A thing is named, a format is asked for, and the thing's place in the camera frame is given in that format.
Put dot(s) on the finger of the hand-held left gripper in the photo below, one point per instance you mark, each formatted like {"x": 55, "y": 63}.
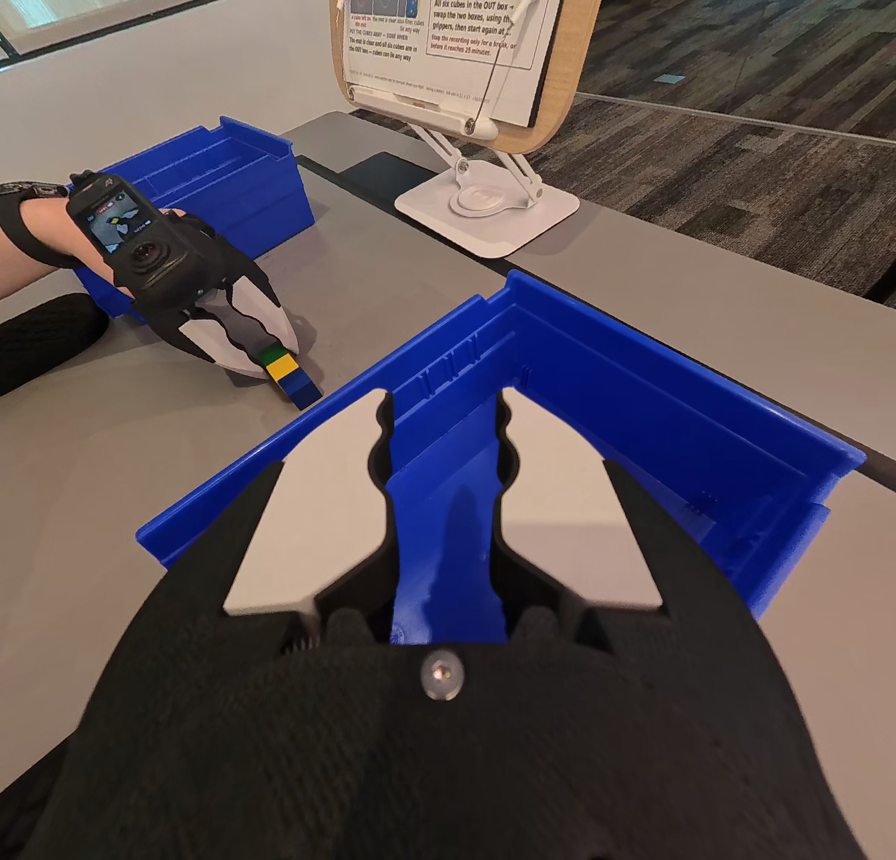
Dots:
{"x": 269, "y": 321}
{"x": 224, "y": 349}

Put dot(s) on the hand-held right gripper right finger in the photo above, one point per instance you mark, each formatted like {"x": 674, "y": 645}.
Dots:
{"x": 574, "y": 524}

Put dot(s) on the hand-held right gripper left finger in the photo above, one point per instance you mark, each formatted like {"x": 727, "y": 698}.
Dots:
{"x": 315, "y": 524}

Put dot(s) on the green wooden cube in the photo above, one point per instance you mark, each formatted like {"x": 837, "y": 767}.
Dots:
{"x": 269, "y": 352}

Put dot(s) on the yellow wooden cube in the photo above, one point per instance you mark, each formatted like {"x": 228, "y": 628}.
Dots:
{"x": 283, "y": 365}

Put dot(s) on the blue wooden cube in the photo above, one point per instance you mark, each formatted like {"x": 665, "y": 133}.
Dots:
{"x": 302, "y": 387}

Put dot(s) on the blue plastic bin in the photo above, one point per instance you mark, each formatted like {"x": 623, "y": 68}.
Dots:
{"x": 252, "y": 195}
{"x": 665, "y": 419}

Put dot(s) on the person's left hand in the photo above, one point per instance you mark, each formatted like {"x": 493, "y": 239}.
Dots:
{"x": 173, "y": 213}

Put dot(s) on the black wristwatch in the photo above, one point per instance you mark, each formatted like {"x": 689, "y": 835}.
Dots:
{"x": 42, "y": 240}

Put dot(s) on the printed instruction sheet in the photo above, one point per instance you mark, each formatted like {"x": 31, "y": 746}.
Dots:
{"x": 476, "y": 27}

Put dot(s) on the small blue floor marker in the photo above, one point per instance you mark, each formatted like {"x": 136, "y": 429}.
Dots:
{"x": 668, "y": 78}

